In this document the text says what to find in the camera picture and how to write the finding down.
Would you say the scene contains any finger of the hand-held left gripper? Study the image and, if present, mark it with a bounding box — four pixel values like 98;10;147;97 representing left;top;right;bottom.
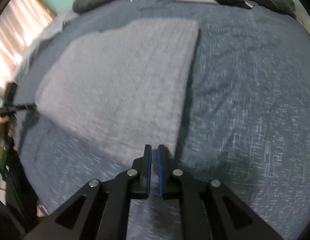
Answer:
17;101;37;112

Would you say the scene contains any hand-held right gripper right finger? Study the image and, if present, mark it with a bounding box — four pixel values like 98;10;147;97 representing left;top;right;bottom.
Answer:
157;144;283;240

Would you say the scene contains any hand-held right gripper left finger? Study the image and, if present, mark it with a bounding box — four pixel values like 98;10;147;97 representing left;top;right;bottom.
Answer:
24;144;152;240

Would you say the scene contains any grey knit sweater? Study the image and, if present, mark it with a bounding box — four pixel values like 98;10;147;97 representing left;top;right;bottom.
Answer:
35;19;200;167

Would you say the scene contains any colourful floor clutter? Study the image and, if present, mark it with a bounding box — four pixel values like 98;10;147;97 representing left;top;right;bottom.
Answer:
0;90;23;193

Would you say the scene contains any light grey duvet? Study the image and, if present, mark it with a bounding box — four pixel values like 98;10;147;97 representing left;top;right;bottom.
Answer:
15;12;80;81

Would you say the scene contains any pink curtain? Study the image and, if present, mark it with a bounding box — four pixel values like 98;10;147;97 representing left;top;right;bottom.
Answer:
0;0;57;88

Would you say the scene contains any person's dark clothing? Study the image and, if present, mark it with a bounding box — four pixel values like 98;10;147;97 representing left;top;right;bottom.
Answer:
0;155;38;240

